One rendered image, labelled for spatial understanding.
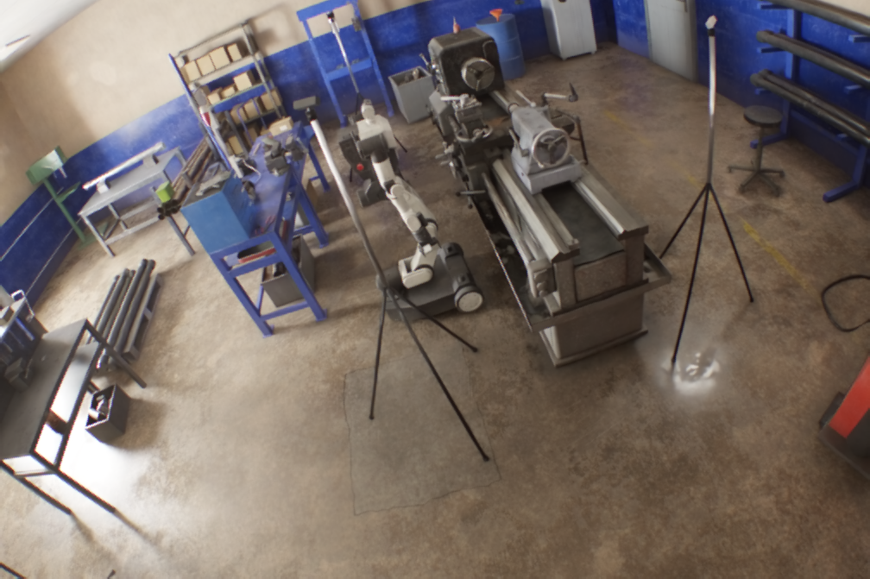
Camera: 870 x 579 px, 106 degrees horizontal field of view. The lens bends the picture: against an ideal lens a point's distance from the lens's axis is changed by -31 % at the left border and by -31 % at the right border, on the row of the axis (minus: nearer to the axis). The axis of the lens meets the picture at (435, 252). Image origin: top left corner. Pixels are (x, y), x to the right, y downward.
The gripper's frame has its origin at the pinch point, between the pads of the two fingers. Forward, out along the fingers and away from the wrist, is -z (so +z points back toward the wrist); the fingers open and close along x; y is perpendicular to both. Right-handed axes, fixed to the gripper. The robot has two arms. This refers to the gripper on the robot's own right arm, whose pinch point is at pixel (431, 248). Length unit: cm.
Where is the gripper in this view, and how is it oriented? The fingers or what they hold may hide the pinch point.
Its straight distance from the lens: 284.2
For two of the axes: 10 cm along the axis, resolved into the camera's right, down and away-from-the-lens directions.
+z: -4.4, -6.7, -5.9
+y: -2.2, -5.6, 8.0
